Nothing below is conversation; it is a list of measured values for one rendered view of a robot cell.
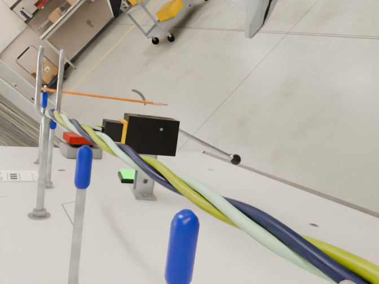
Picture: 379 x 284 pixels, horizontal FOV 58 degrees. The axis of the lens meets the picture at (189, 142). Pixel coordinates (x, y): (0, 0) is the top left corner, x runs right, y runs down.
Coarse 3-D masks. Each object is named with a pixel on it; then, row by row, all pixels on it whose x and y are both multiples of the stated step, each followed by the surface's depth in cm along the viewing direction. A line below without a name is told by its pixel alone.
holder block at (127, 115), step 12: (132, 120) 35; (144, 120) 36; (156, 120) 36; (168, 120) 37; (132, 132) 36; (144, 132) 36; (156, 132) 36; (168, 132) 37; (132, 144) 36; (144, 144) 36; (156, 144) 37; (168, 144) 37
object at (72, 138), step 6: (66, 132) 55; (72, 132) 56; (66, 138) 54; (72, 138) 52; (78, 138) 53; (84, 138) 53; (72, 144) 55; (78, 144) 54; (84, 144) 54; (90, 144) 54
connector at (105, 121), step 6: (108, 120) 37; (114, 120) 38; (108, 126) 35; (114, 126) 35; (120, 126) 36; (102, 132) 37; (108, 132) 35; (114, 132) 36; (120, 132) 36; (126, 132) 36; (114, 138) 36; (120, 138) 36
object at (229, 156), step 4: (160, 128) 36; (180, 132) 39; (184, 132) 39; (188, 136) 40; (192, 136) 40; (196, 140) 40; (200, 140) 40; (204, 144) 40; (208, 144) 41; (212, 148) 41; (216, 148) 41; (220, 152) 41; (224, 152) 42; (224, 156) 42; (228, 156) 42; (232, 156) 42
